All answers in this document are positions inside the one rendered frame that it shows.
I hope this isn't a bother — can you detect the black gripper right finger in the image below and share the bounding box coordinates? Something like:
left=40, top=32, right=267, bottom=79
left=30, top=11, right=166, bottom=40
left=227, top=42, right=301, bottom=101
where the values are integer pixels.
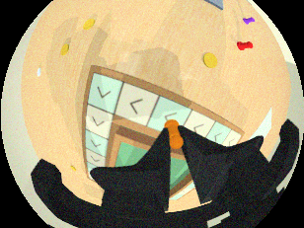
left=179, top=125, right=264, bottom=204

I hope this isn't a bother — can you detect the red game pawn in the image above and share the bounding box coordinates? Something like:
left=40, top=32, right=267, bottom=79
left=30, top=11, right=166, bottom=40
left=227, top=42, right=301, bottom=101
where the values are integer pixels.
left=237, top=41, right=253, bottom=50

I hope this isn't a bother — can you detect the orange pawn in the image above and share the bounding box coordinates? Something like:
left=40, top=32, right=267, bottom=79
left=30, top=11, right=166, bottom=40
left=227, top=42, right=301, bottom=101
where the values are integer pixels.
left=164, top=118, right=184, bottom=149

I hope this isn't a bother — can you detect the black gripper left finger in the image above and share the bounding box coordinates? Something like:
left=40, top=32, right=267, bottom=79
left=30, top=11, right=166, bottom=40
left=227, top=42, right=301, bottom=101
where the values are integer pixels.
left=89, top=128, right=172, bottom=212

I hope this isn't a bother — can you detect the cream and green board track with arrow squares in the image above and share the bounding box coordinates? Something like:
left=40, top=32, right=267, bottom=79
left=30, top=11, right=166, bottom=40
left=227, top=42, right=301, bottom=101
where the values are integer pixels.
left=85, top=73, right=243, bottom=200

